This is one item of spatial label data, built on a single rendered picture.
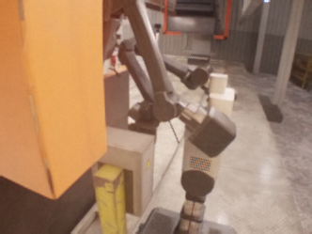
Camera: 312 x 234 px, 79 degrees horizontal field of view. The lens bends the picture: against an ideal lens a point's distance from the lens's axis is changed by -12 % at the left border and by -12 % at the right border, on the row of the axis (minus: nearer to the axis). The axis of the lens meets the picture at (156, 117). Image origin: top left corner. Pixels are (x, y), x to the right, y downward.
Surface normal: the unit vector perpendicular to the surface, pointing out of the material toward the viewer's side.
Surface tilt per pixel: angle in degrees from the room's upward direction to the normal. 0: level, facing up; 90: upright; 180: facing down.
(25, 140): 90
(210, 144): 90
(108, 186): 90
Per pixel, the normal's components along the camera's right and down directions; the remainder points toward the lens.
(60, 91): 0.94, 0.16
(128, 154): -0.33, 0.36
